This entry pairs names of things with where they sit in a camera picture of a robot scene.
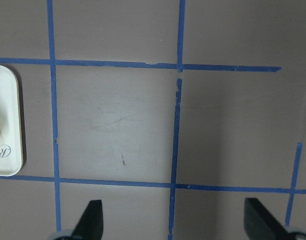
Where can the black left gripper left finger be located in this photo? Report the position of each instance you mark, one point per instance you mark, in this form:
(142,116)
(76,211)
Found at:
(90,225)

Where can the cream plastic tray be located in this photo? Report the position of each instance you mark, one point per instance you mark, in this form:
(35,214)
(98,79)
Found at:
(11,146)

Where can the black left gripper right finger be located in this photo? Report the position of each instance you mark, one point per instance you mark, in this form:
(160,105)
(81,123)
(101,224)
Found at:
(259,223)

